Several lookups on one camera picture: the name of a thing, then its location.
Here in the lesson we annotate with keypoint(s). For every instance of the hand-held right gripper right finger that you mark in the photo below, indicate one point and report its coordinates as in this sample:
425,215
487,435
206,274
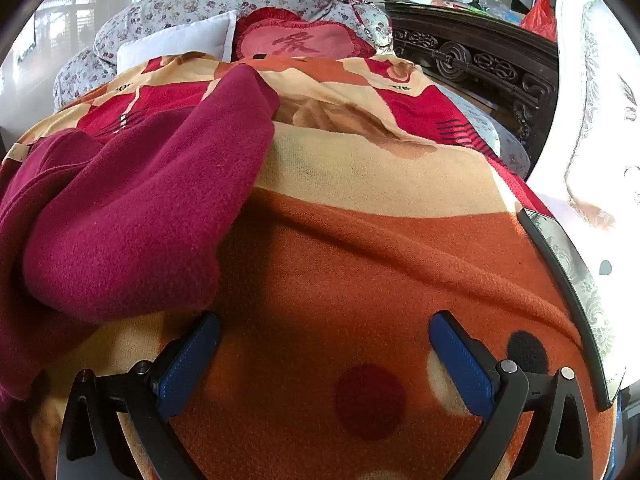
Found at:
462,365

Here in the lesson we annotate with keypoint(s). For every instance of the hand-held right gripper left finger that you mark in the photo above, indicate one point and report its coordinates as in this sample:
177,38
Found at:
187,370

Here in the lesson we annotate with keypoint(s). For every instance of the maroon fleece sweater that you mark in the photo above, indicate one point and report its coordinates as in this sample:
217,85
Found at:
125,220

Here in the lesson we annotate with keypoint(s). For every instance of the orange red printed blanket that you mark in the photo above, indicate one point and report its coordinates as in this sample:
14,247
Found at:
375,270

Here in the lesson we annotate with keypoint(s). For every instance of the light floral bed sheet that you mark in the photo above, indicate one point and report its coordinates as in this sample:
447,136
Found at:
495,130

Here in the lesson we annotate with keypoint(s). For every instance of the white embroidered cloth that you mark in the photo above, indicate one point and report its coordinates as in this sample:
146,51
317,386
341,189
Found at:
590,125

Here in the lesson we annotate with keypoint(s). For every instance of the dark carved wooden headboard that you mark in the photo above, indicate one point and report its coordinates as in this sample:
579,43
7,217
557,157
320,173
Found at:
475,55

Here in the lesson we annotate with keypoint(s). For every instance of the white pillow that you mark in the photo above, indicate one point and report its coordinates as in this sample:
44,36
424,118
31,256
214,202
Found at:
175,42

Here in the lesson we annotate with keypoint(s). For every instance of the red heart-shaped cushion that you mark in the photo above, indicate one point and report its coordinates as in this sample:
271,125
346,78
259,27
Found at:
300,42

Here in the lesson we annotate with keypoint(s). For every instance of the red plastic bag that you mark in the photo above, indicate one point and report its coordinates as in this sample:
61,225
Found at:
540,17

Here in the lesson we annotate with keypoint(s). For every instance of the floral quilt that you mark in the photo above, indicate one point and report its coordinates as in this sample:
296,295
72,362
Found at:
200,5

